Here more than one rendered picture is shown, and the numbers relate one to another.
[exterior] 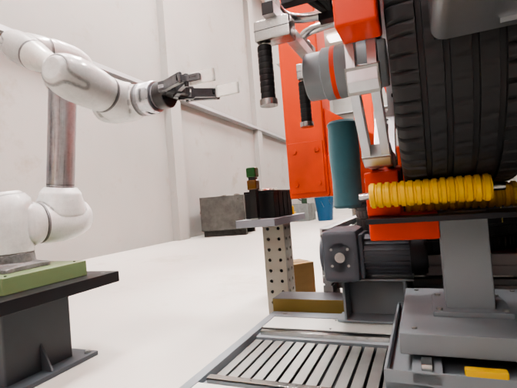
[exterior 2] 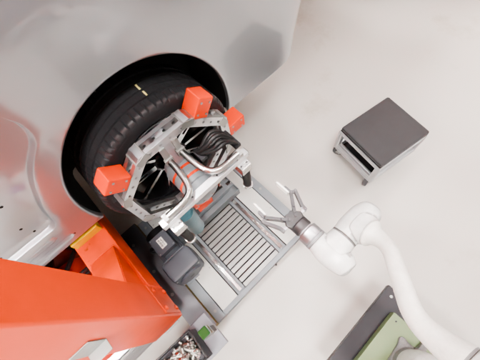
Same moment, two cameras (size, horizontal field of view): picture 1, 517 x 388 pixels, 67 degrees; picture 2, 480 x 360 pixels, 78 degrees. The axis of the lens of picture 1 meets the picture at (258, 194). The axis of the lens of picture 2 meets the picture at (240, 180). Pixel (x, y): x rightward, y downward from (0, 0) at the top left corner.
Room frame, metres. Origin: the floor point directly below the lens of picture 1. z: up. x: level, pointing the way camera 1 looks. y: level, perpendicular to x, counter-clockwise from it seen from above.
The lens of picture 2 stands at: (1.37, 0.23, 1.97)
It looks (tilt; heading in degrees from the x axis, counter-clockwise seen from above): 66 degrees down; 216
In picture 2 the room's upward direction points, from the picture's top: 14 degrees counter-clockwise
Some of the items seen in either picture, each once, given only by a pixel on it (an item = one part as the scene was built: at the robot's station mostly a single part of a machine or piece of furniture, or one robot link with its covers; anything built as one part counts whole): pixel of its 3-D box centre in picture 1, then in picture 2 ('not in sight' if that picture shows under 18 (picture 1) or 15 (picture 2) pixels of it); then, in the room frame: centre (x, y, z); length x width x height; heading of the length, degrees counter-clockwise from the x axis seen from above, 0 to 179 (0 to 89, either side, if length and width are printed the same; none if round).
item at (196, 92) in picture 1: (198, 92); (277, 219); (1.06, 0.14, 0.83); 0.11 x 0.01 x 0.04; 107
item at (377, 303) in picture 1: (387, 270); (172, 249); (1.30, -0.41, 0.26); 0.42 x 0.18 x 0.35; 67
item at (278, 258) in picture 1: (279, 269); not in sight; (1.77, -0.07, 0.21); 0.10 x 0.10 x 0.42; 67
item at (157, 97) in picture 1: (171, 93); (296, 221); (1.04, 0.21, 0.83); 0.09 x 0.08 x 0.07; 67
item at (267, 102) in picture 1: (266, 74); (246, 177); (0.94, -0.04, 0.83); 0.04 x 0.04 x 0.16
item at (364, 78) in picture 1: (373, 65); (180, 167); (1.00, -0.33, 0.85); 0.54 x 0.07 x 0.54; 157
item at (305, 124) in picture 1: (305, 103); (186, 233); (1.25, -0.17, 0.83); 0.04 x 0.04 x 0.16
